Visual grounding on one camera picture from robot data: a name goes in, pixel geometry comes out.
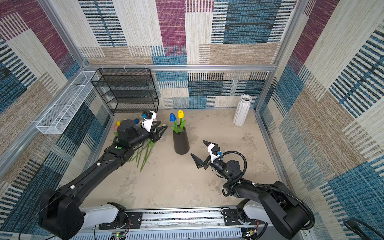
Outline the black tapered vase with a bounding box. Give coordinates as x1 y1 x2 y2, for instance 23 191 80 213
173 125 190 155

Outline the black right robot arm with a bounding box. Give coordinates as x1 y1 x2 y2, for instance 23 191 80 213
191 141 315 240

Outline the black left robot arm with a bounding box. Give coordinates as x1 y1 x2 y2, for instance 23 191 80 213
38 120 168 240

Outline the white ribbed vase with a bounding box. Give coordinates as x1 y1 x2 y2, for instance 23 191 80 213
233 95 252 127

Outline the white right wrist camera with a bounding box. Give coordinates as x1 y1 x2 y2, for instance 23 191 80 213
207 143 223 164

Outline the black wire shelf rack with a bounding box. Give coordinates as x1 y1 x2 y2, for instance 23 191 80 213
91 68 159 114

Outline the aluminium front rail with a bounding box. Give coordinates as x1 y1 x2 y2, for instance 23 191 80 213
126 208 225 229

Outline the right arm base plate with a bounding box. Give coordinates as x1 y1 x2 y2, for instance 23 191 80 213
220 207 265 226

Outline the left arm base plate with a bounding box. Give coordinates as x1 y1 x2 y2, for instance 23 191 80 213
98 212 143 230

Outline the white mesh wall basket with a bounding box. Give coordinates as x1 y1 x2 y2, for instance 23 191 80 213
36 71 95 135

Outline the black cable at corner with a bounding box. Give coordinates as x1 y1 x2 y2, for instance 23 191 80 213
343 218 384 240

